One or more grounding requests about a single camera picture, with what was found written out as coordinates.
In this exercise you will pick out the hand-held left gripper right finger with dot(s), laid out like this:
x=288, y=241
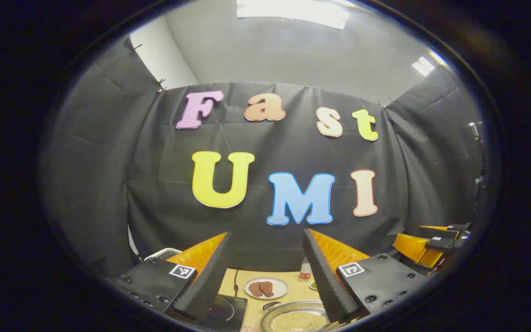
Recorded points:
x=327, y=286

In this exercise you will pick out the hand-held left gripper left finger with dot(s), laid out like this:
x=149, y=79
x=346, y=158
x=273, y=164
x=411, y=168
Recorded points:
x=201, y=286

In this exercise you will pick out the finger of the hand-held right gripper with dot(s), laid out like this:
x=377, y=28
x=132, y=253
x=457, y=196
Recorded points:
x=413, y=246
x=450, y=228

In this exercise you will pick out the black induction cooktop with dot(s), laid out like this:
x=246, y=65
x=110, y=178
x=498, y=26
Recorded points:
x=228, y=311

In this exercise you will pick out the white seasoning tray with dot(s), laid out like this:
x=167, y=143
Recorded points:
x=313, y=286

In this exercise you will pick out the clear plastic bottle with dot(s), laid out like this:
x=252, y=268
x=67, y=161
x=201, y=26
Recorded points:
x=305, y=272

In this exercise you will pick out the white round plate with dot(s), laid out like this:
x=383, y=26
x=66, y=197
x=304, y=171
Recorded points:
x=281, y=285

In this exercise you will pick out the pile of beige beans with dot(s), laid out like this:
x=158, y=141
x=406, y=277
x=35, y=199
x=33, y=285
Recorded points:
x=297, y=322

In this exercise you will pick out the white toaster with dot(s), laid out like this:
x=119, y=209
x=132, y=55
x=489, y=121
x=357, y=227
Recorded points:
x=162, y=253

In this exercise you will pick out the brown meat piece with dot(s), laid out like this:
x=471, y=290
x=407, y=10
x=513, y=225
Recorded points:
x=267, y=288
x=255, y=289

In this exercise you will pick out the grey metal stand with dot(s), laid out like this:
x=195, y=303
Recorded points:
x=476, y=133

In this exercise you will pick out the black backdrop cloth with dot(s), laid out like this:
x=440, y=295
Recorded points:
x=270, y=138

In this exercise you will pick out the ceiling light panel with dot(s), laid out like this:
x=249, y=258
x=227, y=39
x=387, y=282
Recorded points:
x=423, y=66
x=293, y=11

